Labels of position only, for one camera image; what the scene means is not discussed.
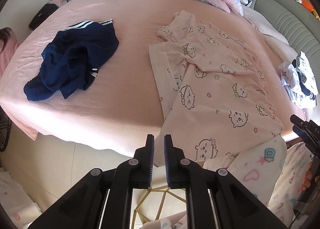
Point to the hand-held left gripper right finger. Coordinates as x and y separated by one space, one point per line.
167 169

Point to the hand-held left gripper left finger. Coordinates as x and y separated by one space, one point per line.
151 169

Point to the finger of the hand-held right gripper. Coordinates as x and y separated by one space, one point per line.
298 120
303 133

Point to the pink printed pajama pants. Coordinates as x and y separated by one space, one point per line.
212 81

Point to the navy shorts with white stripes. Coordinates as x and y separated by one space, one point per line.
75 56

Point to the pile of white navy clothes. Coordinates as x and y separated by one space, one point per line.
297 81

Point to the person's right hand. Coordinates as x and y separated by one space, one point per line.
307 177

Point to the person's printed fleece pajamas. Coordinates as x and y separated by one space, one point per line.
250 169

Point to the bed with pink sheet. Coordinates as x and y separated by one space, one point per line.
130 81

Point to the grey padded headboard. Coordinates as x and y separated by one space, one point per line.
287 19

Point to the yellow plush toy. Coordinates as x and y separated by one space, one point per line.
317 14

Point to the orange round plush toy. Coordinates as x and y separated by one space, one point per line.
308 5

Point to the white printed quilt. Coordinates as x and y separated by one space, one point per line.
15 199

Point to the black bag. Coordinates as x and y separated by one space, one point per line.
42 15

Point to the pink bag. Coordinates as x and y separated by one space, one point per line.
58 0

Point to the round table with black frame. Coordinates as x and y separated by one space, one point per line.
5 131

